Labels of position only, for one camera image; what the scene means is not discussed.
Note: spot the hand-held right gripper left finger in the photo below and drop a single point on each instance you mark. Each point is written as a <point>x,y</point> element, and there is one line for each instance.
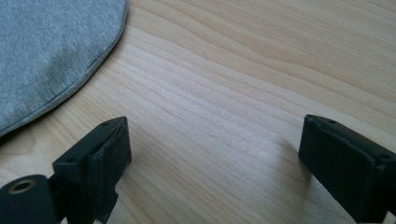
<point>93,161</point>

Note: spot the grey fabric garment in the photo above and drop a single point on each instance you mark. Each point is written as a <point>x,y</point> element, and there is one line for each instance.
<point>49,56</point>

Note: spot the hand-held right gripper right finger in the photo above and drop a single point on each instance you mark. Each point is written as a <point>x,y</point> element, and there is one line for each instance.
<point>345,168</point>

